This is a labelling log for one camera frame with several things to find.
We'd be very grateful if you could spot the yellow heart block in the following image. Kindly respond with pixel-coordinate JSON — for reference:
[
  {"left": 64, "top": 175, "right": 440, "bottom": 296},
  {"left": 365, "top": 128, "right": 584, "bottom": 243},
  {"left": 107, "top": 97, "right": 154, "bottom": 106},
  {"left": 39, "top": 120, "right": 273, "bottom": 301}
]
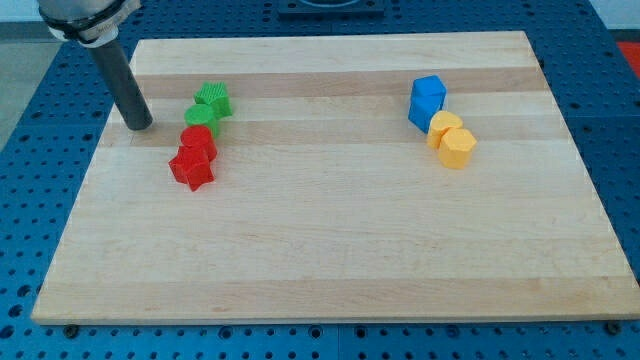
[{"left": 426, "top": 110, "right": 463, "bottom": 149}]

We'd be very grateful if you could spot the red star block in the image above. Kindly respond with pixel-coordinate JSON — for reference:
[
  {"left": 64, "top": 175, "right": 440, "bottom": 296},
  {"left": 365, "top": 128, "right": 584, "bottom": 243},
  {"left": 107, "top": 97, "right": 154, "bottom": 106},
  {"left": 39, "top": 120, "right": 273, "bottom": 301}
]
[{"left": 169, "top": 146, "right": 215, "bottom": 191}]

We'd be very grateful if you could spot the green circle block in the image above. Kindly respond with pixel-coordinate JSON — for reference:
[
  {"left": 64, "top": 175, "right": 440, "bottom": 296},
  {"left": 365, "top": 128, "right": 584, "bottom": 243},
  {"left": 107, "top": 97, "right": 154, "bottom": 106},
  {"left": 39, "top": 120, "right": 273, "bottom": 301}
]
[{"left": 184, "top": 104, "right": 220, "bottom": 138}]

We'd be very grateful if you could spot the light wooden board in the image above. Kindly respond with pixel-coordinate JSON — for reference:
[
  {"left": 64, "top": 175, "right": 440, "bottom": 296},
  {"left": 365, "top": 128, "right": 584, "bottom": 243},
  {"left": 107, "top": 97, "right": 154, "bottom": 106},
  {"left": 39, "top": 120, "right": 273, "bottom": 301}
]
[{"left": 32, "top": 31, "right": 639, "bottom": 325}]

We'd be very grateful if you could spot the yellow hexagon block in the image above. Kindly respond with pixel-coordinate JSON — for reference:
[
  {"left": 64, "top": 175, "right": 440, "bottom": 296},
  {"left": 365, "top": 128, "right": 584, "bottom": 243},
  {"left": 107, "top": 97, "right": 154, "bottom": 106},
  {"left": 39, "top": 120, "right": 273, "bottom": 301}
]
[{"left": 438, "top": 128, "right": 477, "bottom": 169}]

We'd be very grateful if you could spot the green star block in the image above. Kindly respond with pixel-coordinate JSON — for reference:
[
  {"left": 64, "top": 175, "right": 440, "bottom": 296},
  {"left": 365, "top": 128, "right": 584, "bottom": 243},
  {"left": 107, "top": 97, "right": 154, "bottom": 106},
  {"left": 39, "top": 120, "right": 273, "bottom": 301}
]
[{"left": 194, "top": 82, "right": 233, "bottom": 118}]

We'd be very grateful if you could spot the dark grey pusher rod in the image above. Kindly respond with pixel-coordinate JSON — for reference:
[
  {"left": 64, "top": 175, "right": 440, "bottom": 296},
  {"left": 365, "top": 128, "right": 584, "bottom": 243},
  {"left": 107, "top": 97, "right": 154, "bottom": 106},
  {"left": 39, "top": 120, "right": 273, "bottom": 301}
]
[{"left": 88, "top": 39, "right": 153, "bottom": 131}]

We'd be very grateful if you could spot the blue pentagon block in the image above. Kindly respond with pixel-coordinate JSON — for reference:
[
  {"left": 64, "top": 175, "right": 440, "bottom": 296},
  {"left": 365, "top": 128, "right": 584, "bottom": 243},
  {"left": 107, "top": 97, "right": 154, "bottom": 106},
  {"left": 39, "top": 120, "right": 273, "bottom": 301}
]
[{"left": 411, "top": 75, "right": 447, "bottom": 108}]

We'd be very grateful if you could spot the blue cube block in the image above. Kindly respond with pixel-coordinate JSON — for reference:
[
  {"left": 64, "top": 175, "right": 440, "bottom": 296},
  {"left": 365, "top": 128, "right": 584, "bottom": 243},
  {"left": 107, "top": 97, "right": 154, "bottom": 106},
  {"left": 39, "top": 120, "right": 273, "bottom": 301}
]
[{"left": 408, "top": 96, "right": 444, "bottom": 133}]

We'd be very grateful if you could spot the red circle block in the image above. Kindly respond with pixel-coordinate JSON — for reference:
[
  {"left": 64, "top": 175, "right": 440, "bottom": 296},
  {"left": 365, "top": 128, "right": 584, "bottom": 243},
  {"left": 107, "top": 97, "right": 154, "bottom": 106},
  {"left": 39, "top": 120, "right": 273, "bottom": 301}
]
[{"left": 180, "top": 125, "right": 218, "bottom": 161}]

